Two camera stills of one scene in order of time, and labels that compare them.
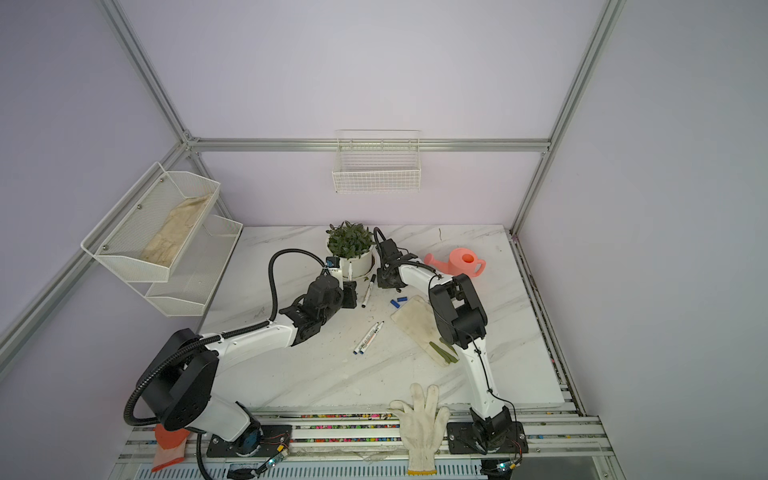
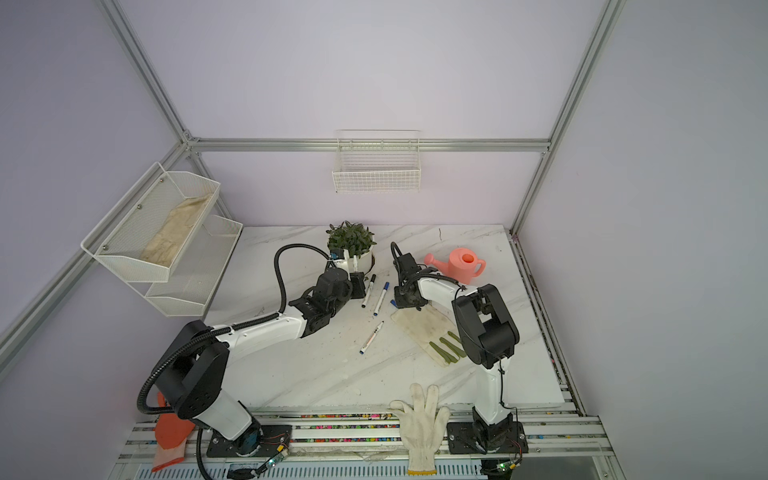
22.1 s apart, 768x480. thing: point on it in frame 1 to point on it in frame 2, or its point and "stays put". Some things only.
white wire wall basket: [370, 161] stays put
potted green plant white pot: [353, 245] stays put
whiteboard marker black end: [372, 279] stays put
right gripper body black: [383, 280] to [403, 299]
